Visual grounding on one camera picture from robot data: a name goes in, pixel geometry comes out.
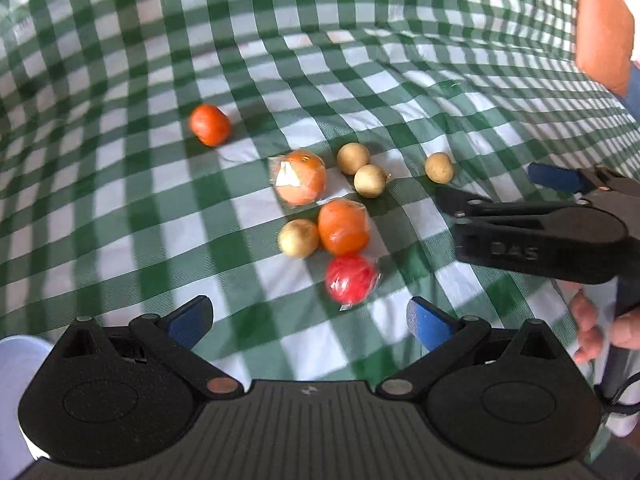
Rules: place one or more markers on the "light blue plate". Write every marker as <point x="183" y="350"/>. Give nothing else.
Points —
<point x="20" y="365"/>

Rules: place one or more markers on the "tan longan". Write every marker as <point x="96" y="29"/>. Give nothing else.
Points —
<point x="298" y="238"/>
<point x="370" y="180"/>
<point x="439" y="167"/>
<point x="353" y="158"/>

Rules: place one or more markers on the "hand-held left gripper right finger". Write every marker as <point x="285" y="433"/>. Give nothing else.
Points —
<point x="427" y="325"/>

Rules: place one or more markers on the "light blue cloth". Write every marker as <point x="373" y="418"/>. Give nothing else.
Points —
<point x="632" y="92"/>

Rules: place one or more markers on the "person's right hand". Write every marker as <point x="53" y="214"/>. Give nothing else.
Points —
<point x="587" y="327"/>

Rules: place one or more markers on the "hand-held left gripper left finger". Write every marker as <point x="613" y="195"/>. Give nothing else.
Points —
<point x="190" y="321"/>

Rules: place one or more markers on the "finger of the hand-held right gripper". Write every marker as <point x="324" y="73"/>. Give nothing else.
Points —
<point x="462" y="202"/>
<point x="552" y="176"/>

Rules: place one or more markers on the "orange cushion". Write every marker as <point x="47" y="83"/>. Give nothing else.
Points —
<point x="602" y="25"/>

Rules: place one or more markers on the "plastic-wrapped orange tangerine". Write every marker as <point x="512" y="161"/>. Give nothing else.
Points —
<point x="299" y="177"/>
<point x="344" y="226"/>

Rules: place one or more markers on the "bare orange tangerine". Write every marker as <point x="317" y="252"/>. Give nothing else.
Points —
<point x="210" y="124"/>

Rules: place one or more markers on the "red plastic-wrapped fruit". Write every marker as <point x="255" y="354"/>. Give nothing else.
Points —
<point x="351" y="278"/>

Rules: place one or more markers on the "green checked cloth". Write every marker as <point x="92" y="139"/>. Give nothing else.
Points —
<point x="150" y="210"/>

